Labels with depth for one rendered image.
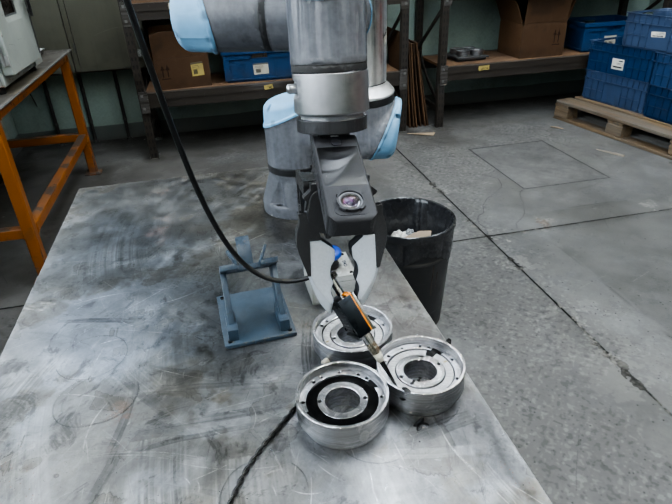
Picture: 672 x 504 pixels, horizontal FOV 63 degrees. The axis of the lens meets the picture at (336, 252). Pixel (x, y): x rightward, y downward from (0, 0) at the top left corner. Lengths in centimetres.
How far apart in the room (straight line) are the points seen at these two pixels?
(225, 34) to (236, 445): 45
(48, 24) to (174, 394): 382
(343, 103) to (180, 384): 41
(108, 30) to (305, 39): 382
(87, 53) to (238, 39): 374
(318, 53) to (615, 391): 167
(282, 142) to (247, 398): 53
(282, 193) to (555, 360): 127
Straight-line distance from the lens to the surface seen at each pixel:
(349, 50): 53
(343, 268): 83
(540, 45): 477
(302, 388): 65
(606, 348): 217
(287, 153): 106
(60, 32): 438
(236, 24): 64
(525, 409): 185
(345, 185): 50
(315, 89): 53
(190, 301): 88
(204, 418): 68
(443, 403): 65
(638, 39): 451
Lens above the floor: 128
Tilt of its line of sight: 29 degrees down
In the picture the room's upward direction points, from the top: 2 degrees counter-clockwise
